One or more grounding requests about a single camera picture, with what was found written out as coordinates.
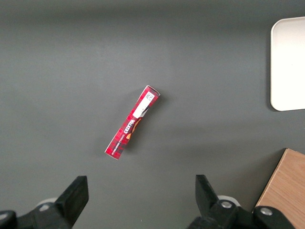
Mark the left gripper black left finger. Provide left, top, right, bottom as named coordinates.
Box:
left=0, top=176, right=90, bottom=229

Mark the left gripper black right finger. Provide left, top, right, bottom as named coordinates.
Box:
left=188, top=175, right=296, bottom=229

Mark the wooden drawer cabinet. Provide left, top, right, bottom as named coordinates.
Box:
left=252, top=148, right=305, bottom=229

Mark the red tartan shortbread box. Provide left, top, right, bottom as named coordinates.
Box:
left=104, top=85, right=161, bottom=161

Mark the cream plastic tray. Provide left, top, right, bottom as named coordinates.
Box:
left=270, top=16, right=305, bottom=112

